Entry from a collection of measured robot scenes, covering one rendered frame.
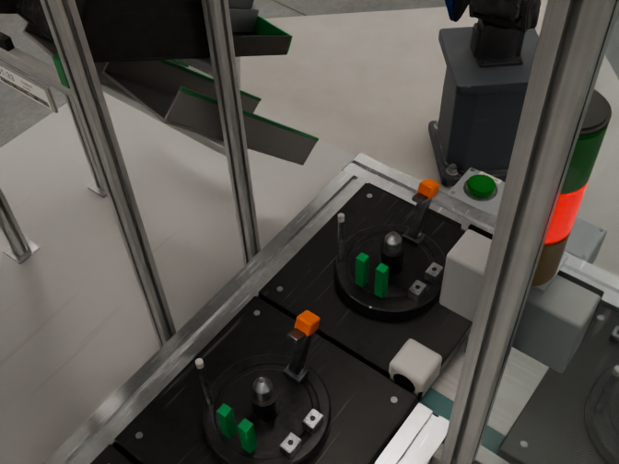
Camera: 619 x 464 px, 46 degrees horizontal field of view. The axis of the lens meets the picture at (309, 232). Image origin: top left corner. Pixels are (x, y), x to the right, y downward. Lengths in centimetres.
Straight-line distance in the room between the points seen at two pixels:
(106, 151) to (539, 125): 42
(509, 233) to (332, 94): 90
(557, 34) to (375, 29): 115
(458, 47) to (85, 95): 64
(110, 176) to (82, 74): 12
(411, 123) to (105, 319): 62
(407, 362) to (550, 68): 49
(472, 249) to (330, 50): 92
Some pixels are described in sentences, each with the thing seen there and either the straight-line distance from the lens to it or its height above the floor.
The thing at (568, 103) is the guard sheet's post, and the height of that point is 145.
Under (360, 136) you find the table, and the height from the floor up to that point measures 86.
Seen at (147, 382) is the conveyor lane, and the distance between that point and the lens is 90.
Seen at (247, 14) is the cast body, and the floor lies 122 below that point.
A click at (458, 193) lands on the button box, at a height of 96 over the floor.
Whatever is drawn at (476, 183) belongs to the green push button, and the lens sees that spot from 106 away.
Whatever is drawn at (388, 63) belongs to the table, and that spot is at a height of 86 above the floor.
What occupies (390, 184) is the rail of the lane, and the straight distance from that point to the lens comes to 107.
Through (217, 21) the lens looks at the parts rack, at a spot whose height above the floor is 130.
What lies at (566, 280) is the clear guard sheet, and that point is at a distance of 54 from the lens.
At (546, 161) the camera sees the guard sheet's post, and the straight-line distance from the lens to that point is 46.
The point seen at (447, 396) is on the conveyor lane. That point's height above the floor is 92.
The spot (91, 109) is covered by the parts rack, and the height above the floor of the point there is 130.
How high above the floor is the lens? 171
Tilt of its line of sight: 49 degrees down
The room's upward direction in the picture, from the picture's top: 3 degrees counter-clockwise
